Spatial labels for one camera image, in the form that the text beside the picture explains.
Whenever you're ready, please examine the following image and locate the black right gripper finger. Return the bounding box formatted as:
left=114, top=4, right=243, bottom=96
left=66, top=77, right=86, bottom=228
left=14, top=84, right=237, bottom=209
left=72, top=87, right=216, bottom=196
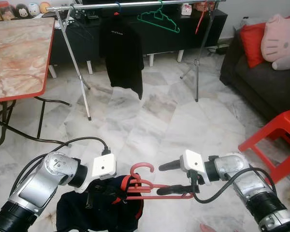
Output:
left=159, top=159, right=183, bottom=173
left=157, top=185, right=194, bottom=196

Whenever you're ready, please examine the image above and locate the salmon pink plastic hanger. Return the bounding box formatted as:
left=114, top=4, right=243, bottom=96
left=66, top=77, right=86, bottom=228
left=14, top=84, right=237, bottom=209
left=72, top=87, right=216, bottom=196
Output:
left=114, top=163, right=196, bottom=203

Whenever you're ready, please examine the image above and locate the navy garment with red trim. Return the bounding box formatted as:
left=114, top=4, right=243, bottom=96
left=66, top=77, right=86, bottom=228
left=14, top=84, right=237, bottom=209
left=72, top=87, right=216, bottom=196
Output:
left=56, top=175, right=145, bottom=232

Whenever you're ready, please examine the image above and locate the red plastic hanger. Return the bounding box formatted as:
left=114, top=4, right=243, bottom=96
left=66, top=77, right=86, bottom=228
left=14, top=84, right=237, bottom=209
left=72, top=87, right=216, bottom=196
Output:
left=195, top=7, right=206, bottom=34

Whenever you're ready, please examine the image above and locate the green plastic hanger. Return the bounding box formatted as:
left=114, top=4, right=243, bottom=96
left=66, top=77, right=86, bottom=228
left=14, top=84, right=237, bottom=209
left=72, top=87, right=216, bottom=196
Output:
left=137, top=1, right=180, bottom=33

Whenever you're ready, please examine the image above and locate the person's bare foot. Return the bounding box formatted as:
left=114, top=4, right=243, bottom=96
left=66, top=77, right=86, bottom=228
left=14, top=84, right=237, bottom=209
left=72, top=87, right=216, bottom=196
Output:
left=201, top=223, right=218, bottom=232

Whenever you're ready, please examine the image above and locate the red plastic stool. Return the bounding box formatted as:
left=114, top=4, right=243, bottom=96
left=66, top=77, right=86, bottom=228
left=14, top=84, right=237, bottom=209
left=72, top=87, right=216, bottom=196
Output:
left=238, top=107, right=290, bottom=183

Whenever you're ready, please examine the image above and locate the dark grey fabric sofa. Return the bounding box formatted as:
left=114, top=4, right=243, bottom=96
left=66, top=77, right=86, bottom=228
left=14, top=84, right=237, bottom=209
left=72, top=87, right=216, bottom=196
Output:
left=220, top=14, right=290, bottom=121

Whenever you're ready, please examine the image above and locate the black shirt with red collar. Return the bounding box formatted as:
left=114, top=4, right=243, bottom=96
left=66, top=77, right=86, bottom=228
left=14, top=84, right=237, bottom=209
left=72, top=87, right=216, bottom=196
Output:
left=99, top=14, right=145, bottom=100

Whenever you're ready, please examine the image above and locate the black TV cabinet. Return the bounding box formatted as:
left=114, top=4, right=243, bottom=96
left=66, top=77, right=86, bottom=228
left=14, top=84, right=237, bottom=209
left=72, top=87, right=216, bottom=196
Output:
left=41, top=7, right=228, bottom=66

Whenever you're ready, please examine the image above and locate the black power strip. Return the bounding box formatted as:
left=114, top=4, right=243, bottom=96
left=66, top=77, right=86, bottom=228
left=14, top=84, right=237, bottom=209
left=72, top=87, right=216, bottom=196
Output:
left=214, top=44, right=230, bottom=54

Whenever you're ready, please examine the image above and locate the red cushion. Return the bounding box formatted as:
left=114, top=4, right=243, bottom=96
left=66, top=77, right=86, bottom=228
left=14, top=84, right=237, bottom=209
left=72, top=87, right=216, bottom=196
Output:
left=239, top=22, right=266, bottom=68

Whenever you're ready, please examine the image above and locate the grey Totoro plush pillow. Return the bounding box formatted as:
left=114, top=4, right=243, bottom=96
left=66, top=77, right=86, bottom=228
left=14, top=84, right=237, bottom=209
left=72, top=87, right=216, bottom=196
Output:
left=272, top=56, right=290, bottom=72

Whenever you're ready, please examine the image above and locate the side table with lace cloth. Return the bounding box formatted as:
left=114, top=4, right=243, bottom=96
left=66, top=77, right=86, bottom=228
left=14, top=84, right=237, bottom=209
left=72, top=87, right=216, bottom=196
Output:
left=234, top=16, right=261, bottom=29

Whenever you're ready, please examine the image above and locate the pink cat face pillow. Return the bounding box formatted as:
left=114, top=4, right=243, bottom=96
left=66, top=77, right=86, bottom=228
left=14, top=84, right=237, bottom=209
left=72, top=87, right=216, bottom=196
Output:
left=260, top=14, right=290, bottom=62

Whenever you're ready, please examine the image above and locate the silver metal clothes rack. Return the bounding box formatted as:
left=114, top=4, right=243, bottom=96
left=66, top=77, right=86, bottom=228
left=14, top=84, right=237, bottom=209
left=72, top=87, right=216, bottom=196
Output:
left=46, top=0, right=226, bottom=120

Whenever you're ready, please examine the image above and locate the yellow red bear plush toy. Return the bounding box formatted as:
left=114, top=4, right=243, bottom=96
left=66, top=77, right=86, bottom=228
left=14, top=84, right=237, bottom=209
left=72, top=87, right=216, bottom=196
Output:
left=39, top=1, right=51, bottom=14

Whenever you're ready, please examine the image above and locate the white blue duck plush toy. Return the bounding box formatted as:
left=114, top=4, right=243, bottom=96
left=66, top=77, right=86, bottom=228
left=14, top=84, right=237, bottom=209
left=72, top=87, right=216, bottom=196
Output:
left=28, top=2, right=41, bottom=15

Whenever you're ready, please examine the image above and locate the jar with red lid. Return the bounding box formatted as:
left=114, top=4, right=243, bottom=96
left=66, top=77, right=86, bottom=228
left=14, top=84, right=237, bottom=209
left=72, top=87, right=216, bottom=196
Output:
left=0, top=1, right=15, bottom=21

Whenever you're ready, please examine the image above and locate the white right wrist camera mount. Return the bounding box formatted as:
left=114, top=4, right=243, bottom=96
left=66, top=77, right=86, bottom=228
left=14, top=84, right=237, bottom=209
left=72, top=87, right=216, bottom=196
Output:
left=180, top=150, right=211, bottom=184

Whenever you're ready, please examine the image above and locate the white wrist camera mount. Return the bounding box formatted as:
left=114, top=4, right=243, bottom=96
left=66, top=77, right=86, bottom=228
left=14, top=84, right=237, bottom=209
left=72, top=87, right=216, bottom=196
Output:
left=180, top=150, right=211, bottom=184
left=92, top=152, right=117, bottom=180

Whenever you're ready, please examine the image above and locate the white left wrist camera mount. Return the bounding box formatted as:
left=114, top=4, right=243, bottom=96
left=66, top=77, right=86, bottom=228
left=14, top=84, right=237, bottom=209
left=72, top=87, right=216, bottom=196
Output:
left=92, top=152, right=117, bottom=180

